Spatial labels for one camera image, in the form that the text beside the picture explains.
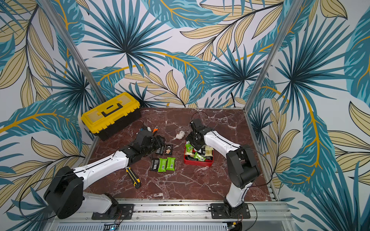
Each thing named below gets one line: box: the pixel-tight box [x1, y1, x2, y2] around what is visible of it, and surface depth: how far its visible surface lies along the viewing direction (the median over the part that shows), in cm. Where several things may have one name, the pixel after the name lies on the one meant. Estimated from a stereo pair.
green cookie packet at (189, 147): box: [185, 140, 195, 154], surface depth 94 cm
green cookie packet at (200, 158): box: [193, 151, 207, 162], surface depth 92 cm
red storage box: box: [184, 141, 215, 167], surface depth 92 cm
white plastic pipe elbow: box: [175, 130, 186, 140], surface depth 102 cm
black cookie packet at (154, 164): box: [150, 158, 160, 172], surface depth 90 cm
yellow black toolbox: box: [80, 92, 142, 141], surface depth 96 cm
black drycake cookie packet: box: [164, 144, 173, 155], surface depth 97 cm
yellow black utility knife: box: [125, 166, 142, 190], surface depth 85 cm
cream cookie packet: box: [204, 144, 214, 157], surface depth 92 cm
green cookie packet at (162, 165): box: [158, 157, 168, 173], surface depth 90 cm
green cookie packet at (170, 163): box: [165, 156, 176, 172], surface depth 91 cm
